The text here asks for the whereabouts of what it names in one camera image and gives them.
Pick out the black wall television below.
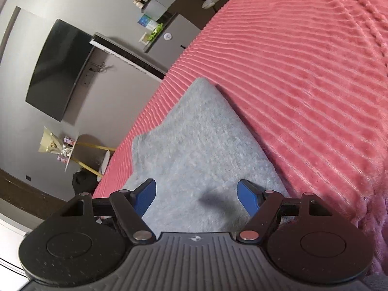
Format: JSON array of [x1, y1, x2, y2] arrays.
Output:
[[25, 19, 93, 122]]

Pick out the pink ribbed blanket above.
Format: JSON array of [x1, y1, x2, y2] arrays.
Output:
[[91, 0, 388, 279]]

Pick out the cream wrapped bouquet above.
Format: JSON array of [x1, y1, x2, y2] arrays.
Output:
[[37, 126, 75, 158]]

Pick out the white side table yellow legs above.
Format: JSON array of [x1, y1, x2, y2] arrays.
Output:
[[64, 136, 117, 182]]

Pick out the black cable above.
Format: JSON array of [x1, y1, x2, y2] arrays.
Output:
[[89, 62, 114, 73]]

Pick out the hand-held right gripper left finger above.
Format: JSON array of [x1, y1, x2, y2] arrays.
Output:
[[61, 178, 157, 243]]

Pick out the black bag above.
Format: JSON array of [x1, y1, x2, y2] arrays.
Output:
[[72, 170, 100, 194]]

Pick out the small grey cabinet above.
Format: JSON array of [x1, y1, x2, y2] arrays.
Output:
[[145, 13, 203, 73]]

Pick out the dark brown door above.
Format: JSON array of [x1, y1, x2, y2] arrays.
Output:
[[0, 168, 75, 219]]

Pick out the white standing air conditioner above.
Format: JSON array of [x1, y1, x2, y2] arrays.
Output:
[[89, 32, 167, 81]]

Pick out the grey pants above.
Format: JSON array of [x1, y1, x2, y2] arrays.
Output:
[[123, 77, 291, 234]]

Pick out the green packet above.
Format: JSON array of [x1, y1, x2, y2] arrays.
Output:
[[148, 23, 164, 41]]

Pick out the blue and white box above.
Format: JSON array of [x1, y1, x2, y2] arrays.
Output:
[[138, 15, 160, 31]]

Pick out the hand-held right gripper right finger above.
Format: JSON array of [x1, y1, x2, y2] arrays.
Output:
[[236, 179, 331, 243]]

